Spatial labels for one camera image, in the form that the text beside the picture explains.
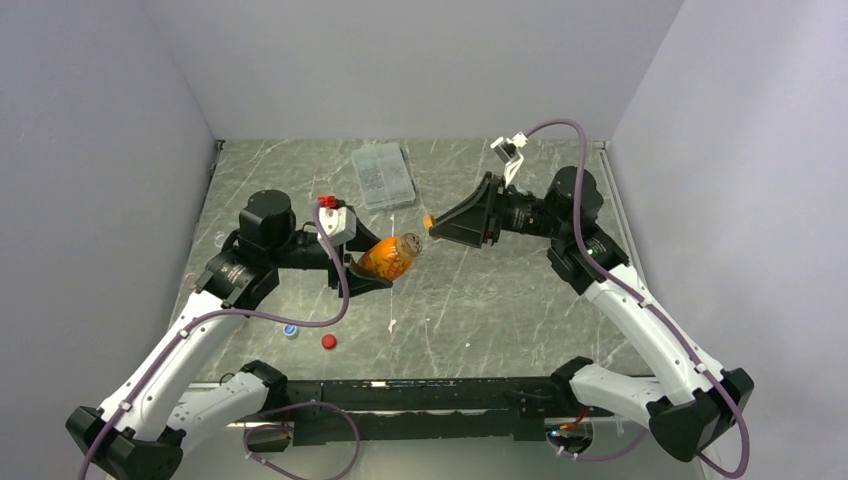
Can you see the clear empty bottle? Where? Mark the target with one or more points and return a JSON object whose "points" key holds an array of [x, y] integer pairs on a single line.
{"points": [[220, 239]]}

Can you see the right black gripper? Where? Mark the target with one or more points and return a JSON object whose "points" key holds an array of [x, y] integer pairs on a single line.
{"points": [[466, 223]]}

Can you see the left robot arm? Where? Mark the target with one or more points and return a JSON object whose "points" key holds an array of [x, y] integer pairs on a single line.
{"points": [[144, 429]]}

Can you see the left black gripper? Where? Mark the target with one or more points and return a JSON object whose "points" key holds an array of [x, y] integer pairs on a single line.
{"points": [[362, 241]]}

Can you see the clear plastic screw box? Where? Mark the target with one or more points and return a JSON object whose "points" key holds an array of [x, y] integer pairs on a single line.
{"points": [[383, 176]]}

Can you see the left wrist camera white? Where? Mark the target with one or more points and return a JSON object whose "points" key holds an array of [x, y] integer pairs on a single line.
{"points": [[337, 220]]}

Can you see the red bottle cap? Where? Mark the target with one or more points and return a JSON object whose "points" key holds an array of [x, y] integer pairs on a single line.
{"points": [[329, 341]]}

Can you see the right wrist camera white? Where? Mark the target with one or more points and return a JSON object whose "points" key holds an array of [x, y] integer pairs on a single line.
{"points": [[508, 150]]}

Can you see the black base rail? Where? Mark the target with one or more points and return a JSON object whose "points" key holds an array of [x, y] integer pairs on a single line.
{"points": [[520, 408]]}

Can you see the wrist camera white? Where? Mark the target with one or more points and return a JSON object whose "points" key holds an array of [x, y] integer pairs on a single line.
{"points": [[337, 220], [508, 150]]}

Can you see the clear bottle red label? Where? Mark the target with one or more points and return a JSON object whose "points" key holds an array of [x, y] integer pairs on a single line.
{"points": [[190, 281]]}

